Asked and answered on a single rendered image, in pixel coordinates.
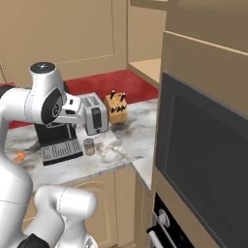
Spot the beige tall cabinet panel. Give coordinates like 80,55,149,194
160,0,248,118

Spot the white oven knob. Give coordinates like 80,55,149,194
157,208,171,228

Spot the narrow beige base cabinet door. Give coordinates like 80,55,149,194
113,164,138,248

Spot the beige wall cabinet door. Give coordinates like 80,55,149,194
0,0,129,89

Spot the black coffee machine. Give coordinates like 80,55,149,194
34,121,84,167

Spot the beige corner base cabinet panel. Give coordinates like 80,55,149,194
133,172,153,248

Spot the wooden knife block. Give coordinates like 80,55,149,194
105,94,129,125

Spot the wide beige base cabinet door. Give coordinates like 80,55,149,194
21,170,118,248

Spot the open beige wall cabinet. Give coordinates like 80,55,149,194
126,0,169,89

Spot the silver toaster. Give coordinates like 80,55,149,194
79,94,109,137

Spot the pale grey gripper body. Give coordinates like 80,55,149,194
53,112,87,128

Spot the white oven handle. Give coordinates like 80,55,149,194
145,227,164,248

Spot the canned food with red label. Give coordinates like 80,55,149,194
82,138,97,157

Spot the black built-in microwave oven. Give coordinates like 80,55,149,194
154,71,248,248

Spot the small orange curved object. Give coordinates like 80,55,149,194
12,151,27,164

